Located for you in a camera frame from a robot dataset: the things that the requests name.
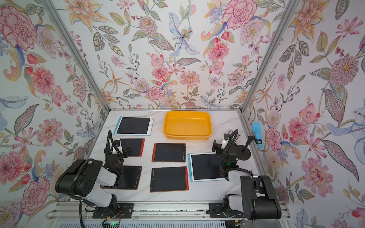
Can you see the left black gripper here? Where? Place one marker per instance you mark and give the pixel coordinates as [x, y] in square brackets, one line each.
[124, 154]

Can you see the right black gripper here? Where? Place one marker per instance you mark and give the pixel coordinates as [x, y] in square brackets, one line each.
[219, 147]

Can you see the red writing tablet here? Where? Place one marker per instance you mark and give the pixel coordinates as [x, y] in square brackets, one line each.
[169, 179]
[133, 146]
[169, 152]
[129, 180]

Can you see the blue-edged writing tablet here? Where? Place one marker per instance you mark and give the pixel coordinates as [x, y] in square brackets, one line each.
[133, 125]
[204, 167]

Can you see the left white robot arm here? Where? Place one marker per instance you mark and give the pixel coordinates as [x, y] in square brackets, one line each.
[84, 179]

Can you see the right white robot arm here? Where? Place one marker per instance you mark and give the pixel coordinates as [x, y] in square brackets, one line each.
[257, 199]

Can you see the yellow storage box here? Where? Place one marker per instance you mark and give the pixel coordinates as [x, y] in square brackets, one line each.
[187, 125]

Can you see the black microphone stand base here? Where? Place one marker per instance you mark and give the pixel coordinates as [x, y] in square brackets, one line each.
[243, 153]

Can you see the small printed card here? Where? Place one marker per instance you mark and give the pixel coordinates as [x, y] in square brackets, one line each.
[230, 132]

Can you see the blue microphone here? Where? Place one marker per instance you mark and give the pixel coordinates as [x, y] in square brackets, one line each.
[256, 128]

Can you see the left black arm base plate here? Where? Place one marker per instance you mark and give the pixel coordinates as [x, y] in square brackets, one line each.
[123, 212]

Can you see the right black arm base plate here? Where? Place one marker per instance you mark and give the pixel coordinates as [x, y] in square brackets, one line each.
[222, 211]

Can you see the aluminium front rail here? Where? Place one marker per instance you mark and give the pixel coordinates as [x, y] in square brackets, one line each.
[142, 211]

